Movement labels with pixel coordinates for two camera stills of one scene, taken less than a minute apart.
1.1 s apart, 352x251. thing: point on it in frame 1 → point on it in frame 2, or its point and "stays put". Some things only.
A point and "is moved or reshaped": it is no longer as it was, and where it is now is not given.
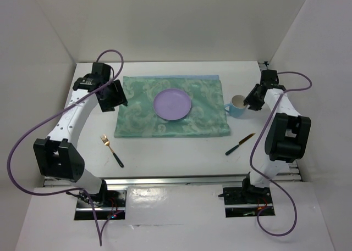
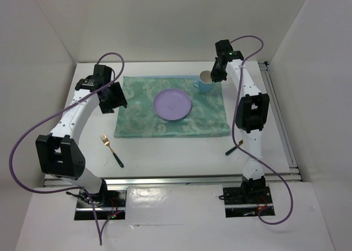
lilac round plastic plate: (172, 104) stays put
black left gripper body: (112, 98) stays put
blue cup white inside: (236, 107) is moved or reshaped
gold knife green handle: (240, 142) stays put
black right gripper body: (253, 100) → (218, 72)
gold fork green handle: (106, 143) stays put
